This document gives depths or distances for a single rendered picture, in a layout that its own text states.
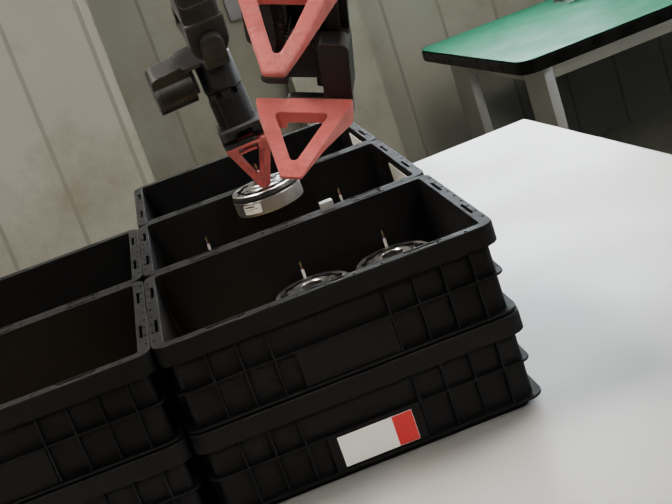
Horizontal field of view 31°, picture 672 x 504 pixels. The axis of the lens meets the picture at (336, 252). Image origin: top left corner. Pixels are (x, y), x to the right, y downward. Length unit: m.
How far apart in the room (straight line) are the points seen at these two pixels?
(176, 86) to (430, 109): 2.68
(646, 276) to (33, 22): 2.00
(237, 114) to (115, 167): 1.57
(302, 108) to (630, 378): 0.70
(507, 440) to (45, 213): 2.13
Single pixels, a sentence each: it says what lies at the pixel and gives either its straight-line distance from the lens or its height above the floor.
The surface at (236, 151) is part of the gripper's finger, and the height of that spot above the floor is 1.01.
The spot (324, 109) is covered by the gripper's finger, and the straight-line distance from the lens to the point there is 0.83.
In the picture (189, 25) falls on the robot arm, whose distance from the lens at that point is 1.67.
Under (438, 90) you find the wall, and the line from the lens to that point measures 4.35.
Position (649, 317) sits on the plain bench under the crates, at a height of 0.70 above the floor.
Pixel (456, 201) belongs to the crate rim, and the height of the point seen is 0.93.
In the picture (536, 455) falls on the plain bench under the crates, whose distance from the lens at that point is 1.31.
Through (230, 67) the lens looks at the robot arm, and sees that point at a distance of 1.74.
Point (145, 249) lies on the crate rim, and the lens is 1.72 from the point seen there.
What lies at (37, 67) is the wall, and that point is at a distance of 3.25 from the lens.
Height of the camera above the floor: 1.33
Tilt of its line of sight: 17 degrees down
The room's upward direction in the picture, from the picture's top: 19 degrees counter-clockwise
